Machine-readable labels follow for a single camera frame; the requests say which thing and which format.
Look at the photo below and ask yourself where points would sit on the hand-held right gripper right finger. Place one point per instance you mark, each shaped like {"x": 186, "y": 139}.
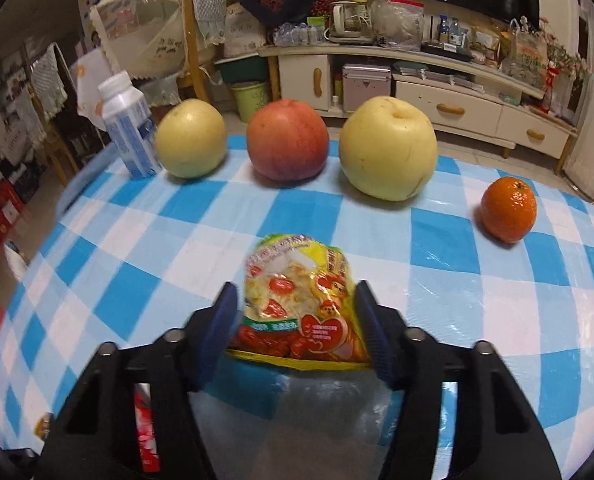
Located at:
{"x": 372, "y": 330}

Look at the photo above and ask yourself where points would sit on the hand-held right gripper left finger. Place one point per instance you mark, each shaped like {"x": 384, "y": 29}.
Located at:
{"x": 217, "y": 330}

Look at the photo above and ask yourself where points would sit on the yellow snack packet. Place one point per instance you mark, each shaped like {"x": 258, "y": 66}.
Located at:
{"x": 297, "y": 300}

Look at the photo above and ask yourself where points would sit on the blue white checkered tablecloth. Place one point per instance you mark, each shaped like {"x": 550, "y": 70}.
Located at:
{"x": 477, "y": 310}

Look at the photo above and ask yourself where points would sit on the orange tangerine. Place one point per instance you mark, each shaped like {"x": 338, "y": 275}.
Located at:
{"x": 508, "y": 210}

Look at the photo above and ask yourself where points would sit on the large yellow pear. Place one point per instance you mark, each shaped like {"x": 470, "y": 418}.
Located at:
{"x": 387, "y": 147}

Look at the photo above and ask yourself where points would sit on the small yellow pear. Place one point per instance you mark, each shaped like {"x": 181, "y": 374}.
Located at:
{"x": 192, "y": 140}

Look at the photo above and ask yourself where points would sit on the red apple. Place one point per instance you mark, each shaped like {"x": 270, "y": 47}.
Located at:
{"x": 287, "y": 140}

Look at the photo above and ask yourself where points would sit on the white and blue drink bottle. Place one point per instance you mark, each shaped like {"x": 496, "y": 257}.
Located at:
{"x": 127, "y": 130}

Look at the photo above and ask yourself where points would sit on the green plastic bin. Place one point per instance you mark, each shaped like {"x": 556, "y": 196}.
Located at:
{"x": 251, "y": 102}

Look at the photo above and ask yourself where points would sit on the silver metal case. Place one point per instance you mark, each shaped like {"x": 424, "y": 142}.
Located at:
{"x": 367, "y": 87}

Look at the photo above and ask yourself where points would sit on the cream tv cabinet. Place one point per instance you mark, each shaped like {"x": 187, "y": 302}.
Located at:
{"x": 477, "y": 110}

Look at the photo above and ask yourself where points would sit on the orange printed white cloth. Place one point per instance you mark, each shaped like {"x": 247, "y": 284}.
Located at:
{"x": 92, "y": 90}

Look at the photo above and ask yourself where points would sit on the wooden chair with knitted cover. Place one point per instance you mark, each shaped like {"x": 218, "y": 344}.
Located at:
{"x": 49, "y": 80}

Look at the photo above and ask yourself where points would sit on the clear plastic bag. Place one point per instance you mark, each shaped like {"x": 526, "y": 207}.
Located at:
{"x": 397, "y": 25}

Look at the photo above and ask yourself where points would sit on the white electric kettle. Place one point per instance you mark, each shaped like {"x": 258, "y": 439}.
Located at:
{"x": 349, "y": 22}

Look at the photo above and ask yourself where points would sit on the wooden chair with green cover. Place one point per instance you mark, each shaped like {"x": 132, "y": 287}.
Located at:
{"x": 204, "y": 20}

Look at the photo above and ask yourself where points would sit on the mesh food cover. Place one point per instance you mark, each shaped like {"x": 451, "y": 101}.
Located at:
{"x": 137, "y": 25}

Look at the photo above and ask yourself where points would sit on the white printed plastic bag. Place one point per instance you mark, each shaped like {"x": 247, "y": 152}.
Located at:
{"x": 527, "y": 50}

